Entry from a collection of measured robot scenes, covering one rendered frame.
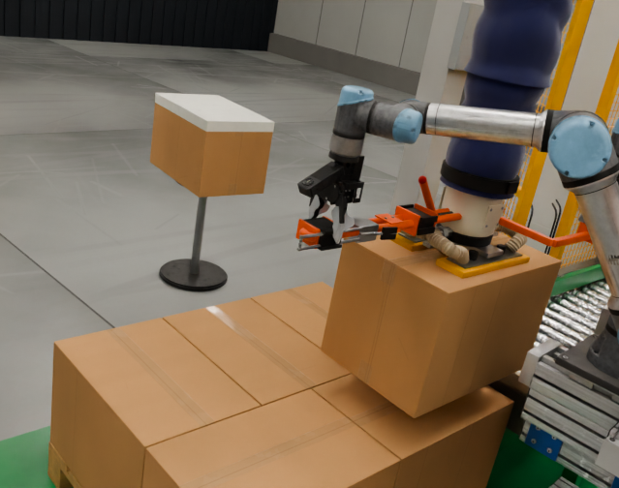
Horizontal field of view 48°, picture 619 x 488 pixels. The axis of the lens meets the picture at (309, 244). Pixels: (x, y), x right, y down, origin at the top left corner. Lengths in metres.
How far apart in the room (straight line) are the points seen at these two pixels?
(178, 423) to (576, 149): 1.28
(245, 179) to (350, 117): 2.16
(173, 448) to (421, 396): 0.69
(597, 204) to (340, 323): 0.93
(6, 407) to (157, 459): 1.22
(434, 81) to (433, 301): 1.79
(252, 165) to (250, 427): 1.92
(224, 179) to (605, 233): 2.43
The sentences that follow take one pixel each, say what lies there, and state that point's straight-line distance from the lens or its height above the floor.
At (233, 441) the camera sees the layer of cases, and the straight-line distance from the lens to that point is 2.01.
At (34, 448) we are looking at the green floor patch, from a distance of 2.83.
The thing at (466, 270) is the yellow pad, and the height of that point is 1.09.
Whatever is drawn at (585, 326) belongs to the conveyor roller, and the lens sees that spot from 3.29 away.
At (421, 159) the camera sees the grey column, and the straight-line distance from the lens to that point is 3.52.
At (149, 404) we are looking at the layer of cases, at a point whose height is 0.54.
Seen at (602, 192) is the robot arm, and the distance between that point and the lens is 1.51.
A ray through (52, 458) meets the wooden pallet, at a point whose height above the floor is 0.10.
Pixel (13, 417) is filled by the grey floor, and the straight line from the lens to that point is 2.98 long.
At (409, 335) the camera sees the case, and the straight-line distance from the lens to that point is 1.95.
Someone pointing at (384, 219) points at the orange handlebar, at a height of 1.22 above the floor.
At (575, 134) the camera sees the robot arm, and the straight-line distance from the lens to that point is 1.47.
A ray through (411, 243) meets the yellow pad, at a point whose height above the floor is 1.09.
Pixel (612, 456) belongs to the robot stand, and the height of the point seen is 0.92.
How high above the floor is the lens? 1.78
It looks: 21 degrees down
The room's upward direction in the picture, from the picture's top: 10 degrees clockwise
